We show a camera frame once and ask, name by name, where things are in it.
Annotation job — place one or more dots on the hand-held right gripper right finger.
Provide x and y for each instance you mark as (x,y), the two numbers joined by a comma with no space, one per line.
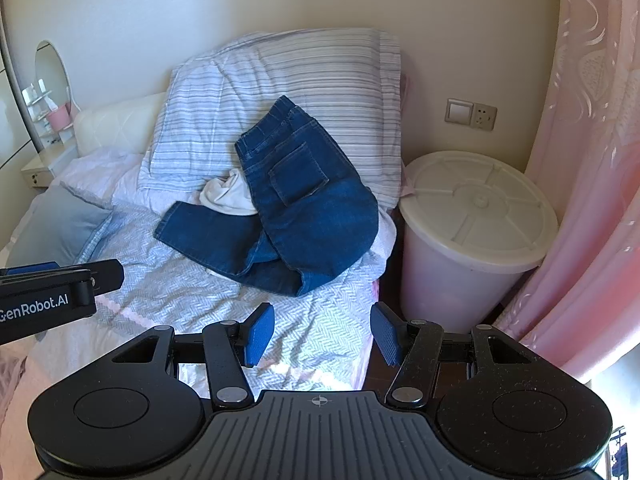
(385,332)

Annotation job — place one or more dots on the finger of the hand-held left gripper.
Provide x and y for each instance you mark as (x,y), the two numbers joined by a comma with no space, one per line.
(35,268)
(107,275)

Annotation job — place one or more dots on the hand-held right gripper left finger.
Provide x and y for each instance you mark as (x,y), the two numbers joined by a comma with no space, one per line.
(260,332)

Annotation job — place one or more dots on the blue denim jeans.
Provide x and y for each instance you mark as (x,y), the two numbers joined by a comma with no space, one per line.
(310,210)

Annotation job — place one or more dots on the grey pillow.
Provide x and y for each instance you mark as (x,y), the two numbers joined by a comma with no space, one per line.
(55,220)

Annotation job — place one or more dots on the white plastic bucket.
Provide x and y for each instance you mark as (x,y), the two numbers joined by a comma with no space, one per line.
(450,290)

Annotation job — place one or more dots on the white nightstand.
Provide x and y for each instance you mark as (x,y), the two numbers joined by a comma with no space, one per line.
(47,162)

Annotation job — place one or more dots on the white garment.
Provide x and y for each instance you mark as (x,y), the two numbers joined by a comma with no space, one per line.
(227,195)

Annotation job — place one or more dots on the white padded headboard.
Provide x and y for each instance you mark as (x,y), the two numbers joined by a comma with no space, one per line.
(115,125)

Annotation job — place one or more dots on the pink cup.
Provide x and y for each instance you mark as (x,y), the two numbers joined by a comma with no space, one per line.
(60,117)

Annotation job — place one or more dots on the white bucket lid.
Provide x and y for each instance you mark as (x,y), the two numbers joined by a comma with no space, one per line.
(480,205)

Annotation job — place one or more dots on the white cosmetics rack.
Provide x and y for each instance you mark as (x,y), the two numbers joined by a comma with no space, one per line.
(37,97)

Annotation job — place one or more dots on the round mirror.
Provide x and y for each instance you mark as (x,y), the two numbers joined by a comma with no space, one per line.
(50,65)

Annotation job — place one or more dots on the pink curtain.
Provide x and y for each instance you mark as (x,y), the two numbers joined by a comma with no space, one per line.
(590,160)

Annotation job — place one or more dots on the beige wall switch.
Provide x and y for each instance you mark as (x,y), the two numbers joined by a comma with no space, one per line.
(459,112)

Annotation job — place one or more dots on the beige wall socket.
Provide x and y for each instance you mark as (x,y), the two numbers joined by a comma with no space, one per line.
(484,116)

